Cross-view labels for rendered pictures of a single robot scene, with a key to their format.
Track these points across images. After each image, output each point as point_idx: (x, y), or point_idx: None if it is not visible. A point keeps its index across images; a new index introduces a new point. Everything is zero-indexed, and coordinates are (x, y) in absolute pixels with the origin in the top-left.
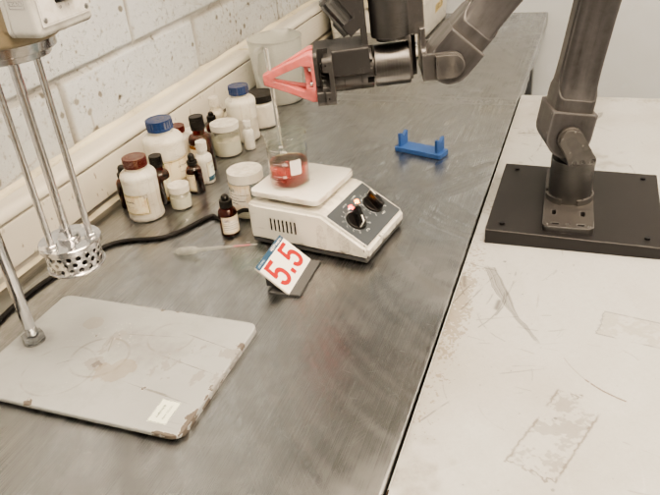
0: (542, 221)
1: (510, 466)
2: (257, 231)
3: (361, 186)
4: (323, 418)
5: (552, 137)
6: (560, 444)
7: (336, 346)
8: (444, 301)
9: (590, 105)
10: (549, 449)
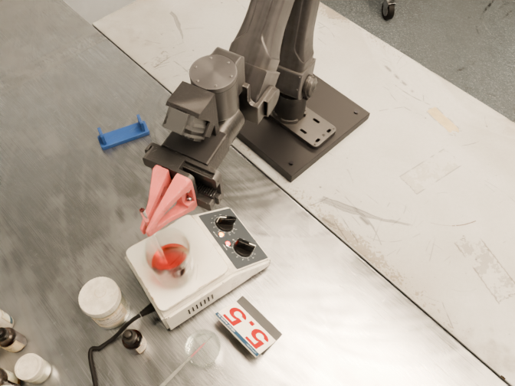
0: (311, 144)
1: (503, 302)
2: (175, 325)
3: (202, 218)
4: (428, 383)
5: (300, 90)
6: (495, 269)
7: (357, 338)
8: (343, 245)
9: (313, 55)
10: (496, 277)
